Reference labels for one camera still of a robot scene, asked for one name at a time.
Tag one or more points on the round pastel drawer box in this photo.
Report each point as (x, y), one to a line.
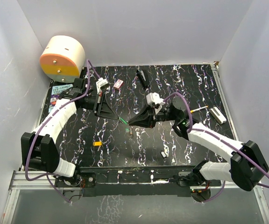
(63, 58)

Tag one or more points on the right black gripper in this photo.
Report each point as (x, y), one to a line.
(146, 117)

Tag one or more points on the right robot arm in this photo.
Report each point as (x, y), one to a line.
(244, 163)

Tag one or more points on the yellow white pen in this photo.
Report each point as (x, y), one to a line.
(198, 109)

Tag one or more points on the small red white box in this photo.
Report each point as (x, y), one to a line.
(118, 84)

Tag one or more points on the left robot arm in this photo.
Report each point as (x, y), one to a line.
(38, 148)

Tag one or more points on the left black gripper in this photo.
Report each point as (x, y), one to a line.
(104, 110)

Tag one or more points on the blue children's paperback book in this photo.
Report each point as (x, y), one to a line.
(55, 92)

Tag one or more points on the white rectangular device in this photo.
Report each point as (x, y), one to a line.
(219, 117)

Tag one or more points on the small black white clip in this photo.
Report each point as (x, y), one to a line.
(163, 154)

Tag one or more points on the key with yellow tag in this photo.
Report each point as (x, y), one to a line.
(98, 145)

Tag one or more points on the black stapler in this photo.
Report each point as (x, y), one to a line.
(144, 78)

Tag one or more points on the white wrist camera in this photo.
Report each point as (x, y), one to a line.
(153, 99)
(101, 84)

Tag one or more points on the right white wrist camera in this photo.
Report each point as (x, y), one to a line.
(153, 99)

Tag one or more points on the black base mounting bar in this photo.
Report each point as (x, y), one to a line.
(143, 181)

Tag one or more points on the large metal keyring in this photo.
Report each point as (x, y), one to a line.
(131, 131)

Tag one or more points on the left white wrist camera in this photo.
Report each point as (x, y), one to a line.
(101, 84)

